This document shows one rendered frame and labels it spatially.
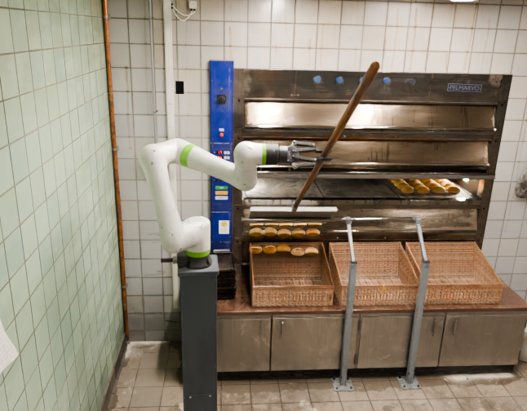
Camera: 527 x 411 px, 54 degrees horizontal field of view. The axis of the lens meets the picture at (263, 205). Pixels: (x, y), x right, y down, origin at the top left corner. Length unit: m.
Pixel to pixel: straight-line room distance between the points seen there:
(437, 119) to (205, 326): 2.20
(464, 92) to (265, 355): 2.30
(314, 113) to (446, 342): 1.85
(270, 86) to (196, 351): 1.81
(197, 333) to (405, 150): 2.02
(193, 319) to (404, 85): 2.15
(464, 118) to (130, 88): 2.33
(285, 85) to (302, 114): 0.23
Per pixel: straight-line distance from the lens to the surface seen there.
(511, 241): 4.46
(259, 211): 3.25
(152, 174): 2.43
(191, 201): 3.75
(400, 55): 3.75
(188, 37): 3.56
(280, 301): 3.53
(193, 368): 2.92
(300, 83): 3.62
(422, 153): 3.92
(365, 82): 1.69
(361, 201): 3.88
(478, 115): 4.03
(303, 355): 3.72
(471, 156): 4.07
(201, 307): 2.72
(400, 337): 3.82
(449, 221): 4.17
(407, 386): 3.97
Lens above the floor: 2.35
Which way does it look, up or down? 19 degrees down
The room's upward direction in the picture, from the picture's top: 2 degrees clockwise
